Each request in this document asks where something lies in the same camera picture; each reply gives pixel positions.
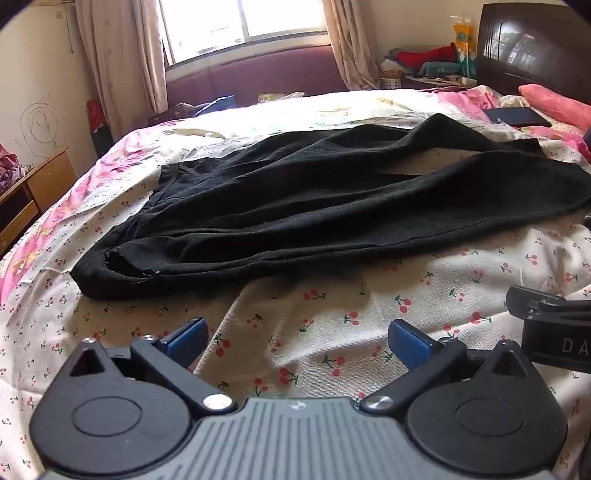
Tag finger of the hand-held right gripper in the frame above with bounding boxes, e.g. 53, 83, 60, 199
506, 285, 591, 319

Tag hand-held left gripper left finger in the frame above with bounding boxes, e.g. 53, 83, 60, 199
68, 318, 236, 414

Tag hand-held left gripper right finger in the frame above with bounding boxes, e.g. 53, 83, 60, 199
359, 318, 539, 414

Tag black pants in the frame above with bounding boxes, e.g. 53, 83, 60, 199
70, 113, 591, 301

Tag cherry print bed sheet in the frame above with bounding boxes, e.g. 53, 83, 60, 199
0, 88, 591, 480

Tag black tablet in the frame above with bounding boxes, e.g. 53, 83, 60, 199
482, 106, 553, 128

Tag pink pillow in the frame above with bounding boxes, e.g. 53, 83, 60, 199
518, 83, 591, 134

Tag wooden drawer cabinet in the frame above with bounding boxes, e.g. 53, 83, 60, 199
0, 147, 77, 252

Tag dark bag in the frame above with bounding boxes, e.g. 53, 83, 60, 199
148, 104, 200, 126

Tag blue bag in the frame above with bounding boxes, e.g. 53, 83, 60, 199
194, 95, 236, 116

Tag red patterned bag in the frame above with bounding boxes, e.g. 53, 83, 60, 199
87, 98, 115, 158

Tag teal cloth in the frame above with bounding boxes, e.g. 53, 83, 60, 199
418, 61, 462, 78

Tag purple patterned cloth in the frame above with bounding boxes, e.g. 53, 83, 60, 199
0, 143, 25, 195

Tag dark wooden headboard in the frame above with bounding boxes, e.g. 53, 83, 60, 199
475, 2, 591, 100

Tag yellow tissue pack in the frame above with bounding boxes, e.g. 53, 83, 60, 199
450, 15, 478, 79

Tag red cloth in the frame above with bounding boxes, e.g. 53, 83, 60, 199
396, 44, 455, 68

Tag maroon padded bench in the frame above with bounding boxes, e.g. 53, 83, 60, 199
165, 45, 349, 114

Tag beige curtain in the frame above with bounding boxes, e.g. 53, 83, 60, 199
322, 0, 384, 92
76, 0, 168, 141

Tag window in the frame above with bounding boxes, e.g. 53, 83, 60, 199
157, 0, 334, 65

